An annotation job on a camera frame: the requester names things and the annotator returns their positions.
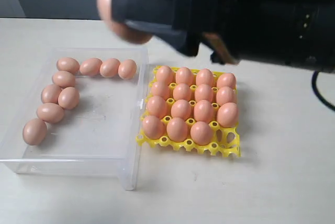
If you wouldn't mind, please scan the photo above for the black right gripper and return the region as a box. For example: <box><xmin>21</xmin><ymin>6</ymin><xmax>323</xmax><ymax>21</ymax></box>
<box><xmin>111</xmin><ymin>0</ymin><xmax>239</xmax><ymax>64</ymax></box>

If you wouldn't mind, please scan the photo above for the brown egg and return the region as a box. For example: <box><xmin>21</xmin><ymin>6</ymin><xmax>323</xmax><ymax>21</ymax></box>
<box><xmin>217</xmin><ymin>103</ymin><xmax>239</xmax><ymax>128</ymax></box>
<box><xmin>118</xmin><ymin>59</ymin><xmax>137</xmax><ymax>80</ymax></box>
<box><xmin>194</xmin><ymin>100</ymin><xmax>214</xmax><ymax>124</ymax></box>
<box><xmin>171</xmin><ymin>99</ymin><xmax>192</xmax><ymax>121</ymax></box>
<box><xmin>79</xmin><ymin>58</ymin><xmax>102</xmax><ymax>76</ymax></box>
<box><xmin>155</xmin><ymin>65</ymin><xmax>173</xmax><ymax>85</ymax></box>
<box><xmin>175</xmin><ymin>67</ymin><xmax>194</xmax><ymax>86</ymax></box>
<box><xmin>173</xmin><ymin>83</ymin><xmax>192</xmax><ymax>101</ymax></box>
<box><xmin>96</xmin><ymin>0</ymin><xmax>152</xmax><ymax>44</ymax></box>
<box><xmin>190</xmin><ymin>121</ymin><xmax>214</xmax><ymax>145</ymax></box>
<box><xmin>216</xmin><ymin>86</ymin><xmax>237</xmax><ymax>106</ymax></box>
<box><xmin>41</xmin><ymin>84</ymin><xmax>62</xmax><ymax>104</ymax></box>
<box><xmin>195</xmin><ymin>69</ymin><xmax>214</xmax><ymax>87</ymax></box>
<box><xmin>58</xmin><ymin>87</ymin><xmax>80</xmax><ymax>110</ymax></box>
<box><xmin>36</xmin><ymin>103</ymin><xmax>64</xmax><ymax>124</ymax></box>
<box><xmin>166</xmin><ymin>118</ymin><xmax>188</xmax><ymax>142</ymax></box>
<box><xmin>142</xmin><ymin>115</ymin><xmax>165</xmax><ymax>140</ymax></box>
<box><xmin>216</xmin><ymin>73</ymin><xmax>236</xmax><ymax>89</ymax></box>
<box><xmin>23</xmin><ymin>118</ymin><xmax>47</xmax><ymax>145</ymax></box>
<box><xmin>194</xmin><ymin>84</ymin><xmax>214</xmax><ymax>103</ymax></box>
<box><xmin>146</xmin><ymin>96</ymin><xmax>168</xmax><ymax>119</ymax></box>
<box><xmin>151</xmin><ymin>81</ymin><xmax>170</xmax><ymax>100</ymax></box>
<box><xmin>57</xmin><ymin>57</ymin><xmax>80</xmax><ymax>75</ymax></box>
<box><xmin>99</xmin><ymin>58</ymin><xmax>120</xmax><ymax>77</ymax></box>
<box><xmin>52</xmin><ymin>71</ymin><xmax>76</xmax><ymax>88</ymax></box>

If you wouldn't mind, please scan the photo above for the yellow plastic egg tray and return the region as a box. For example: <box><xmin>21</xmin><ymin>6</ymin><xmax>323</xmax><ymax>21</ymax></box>
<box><xmin>136</xmin><ymin>65</ymin><xmax>240</xmax><ymax>157</ymax></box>

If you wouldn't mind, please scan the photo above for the clear plastic bin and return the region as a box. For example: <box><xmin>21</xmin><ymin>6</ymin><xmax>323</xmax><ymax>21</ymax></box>
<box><xmin>1</xmin><ymin>48</ymin><xmax>150</xmax><ymax>190</ymax></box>

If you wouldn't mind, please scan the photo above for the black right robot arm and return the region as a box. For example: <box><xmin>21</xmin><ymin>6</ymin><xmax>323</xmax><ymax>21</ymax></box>
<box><xmin>111</xmin><ymin>0</ymin><xmax>334</xmax><ymax>73</ymax></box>

